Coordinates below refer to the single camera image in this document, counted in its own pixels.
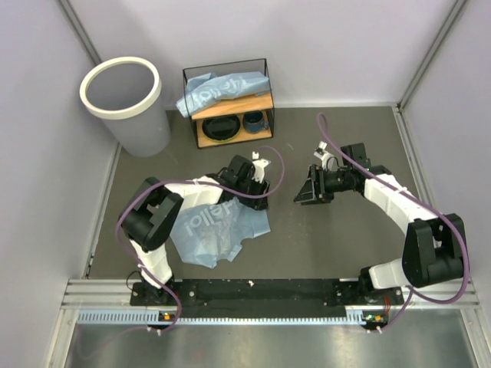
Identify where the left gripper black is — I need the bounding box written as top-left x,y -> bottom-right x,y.
235,172 -> 270,211

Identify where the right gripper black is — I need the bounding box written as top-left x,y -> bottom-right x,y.
293,164 -> 352,205

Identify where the light blue trash bag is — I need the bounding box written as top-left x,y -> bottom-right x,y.
170,199 -> 271,269
176,71 -> 270,117

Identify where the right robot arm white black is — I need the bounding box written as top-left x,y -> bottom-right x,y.
294,141 -> 465,304

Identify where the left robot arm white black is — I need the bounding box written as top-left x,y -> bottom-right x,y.
115,153 -> 270,304

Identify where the white grey trash bin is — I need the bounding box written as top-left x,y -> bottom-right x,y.
79,56 -> 171,157

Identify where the black plate green rim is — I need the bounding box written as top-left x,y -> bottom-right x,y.
202,115 -> 241,142

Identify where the dark blue mug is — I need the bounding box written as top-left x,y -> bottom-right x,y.
242,110 -> 269,133

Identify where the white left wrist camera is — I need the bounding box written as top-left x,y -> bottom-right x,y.
252,151 -> 271,183

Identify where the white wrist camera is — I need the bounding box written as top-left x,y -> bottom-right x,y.
252,151 -> 271,183
314,141 -> 334,170

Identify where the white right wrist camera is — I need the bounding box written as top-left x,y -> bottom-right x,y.
314,141 -> 334,170

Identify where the black wire wooden shelf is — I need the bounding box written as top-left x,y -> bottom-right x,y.
183,58 -> 275,149

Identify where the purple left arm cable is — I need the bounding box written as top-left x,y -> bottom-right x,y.
115,144 -> 285,334

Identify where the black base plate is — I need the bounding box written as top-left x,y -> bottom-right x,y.
130,278 -> 404,318

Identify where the slotted grey cable duct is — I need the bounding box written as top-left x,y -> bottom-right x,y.
77,309 -> 386,327

